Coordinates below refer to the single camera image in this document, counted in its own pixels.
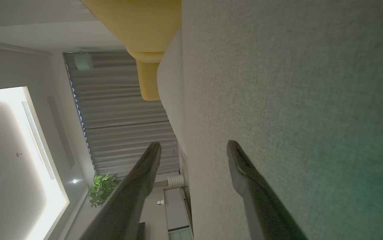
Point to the long ceiling air vent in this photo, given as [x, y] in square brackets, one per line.
[38, 140]

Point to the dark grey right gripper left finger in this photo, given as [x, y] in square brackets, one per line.
[128, 200]

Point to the small white security camera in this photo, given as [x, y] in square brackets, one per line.
[160, 201]

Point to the white ribbed lamp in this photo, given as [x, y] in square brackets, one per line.
[176, 181]

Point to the small grey sofa seat cushion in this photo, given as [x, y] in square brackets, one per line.
[171, 86]

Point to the white cabinet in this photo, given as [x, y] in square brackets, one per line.
[176, 213]

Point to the green potted plant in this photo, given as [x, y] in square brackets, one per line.
[101, 190]

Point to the large yellow sofa back cushion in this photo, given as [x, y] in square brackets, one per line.
[138, 23]

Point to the grey pleated curtain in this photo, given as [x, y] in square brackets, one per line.
[121, 110]

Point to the large grey sofa seat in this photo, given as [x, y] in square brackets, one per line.
[294, 100]

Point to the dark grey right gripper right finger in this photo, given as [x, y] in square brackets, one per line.
[261, 206]

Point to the narrow yellow sofa back cushion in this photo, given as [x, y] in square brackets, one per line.
[149, 81]

